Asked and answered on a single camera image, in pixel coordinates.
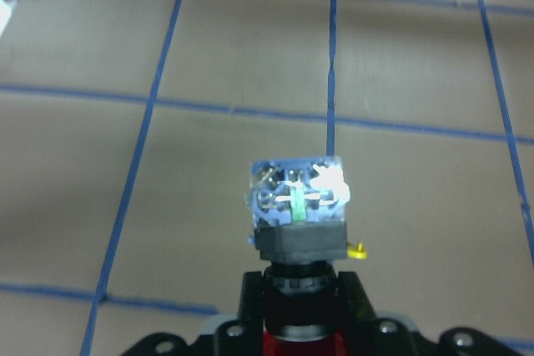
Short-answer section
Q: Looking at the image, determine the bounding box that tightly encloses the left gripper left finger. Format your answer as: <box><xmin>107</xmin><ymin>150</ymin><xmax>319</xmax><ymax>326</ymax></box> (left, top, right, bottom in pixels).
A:
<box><xmin>237</xmin><ymin>271</ymin><xmax>264</xmax><ymax>356</ymax></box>

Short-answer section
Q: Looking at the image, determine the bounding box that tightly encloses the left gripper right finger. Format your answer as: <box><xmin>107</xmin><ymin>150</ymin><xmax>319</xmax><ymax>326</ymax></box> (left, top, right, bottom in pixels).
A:
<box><xmin>338</xmin><ymin>272</ymin><xmax>375</xmax><ymax>355</ymax></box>

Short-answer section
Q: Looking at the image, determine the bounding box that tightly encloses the red emergency stop button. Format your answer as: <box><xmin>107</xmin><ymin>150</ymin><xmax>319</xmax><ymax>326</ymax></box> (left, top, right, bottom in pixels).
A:
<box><xmin>247</xmin><ymin>156</ymin><xmax>368</xmax><ymax>342</ymax></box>

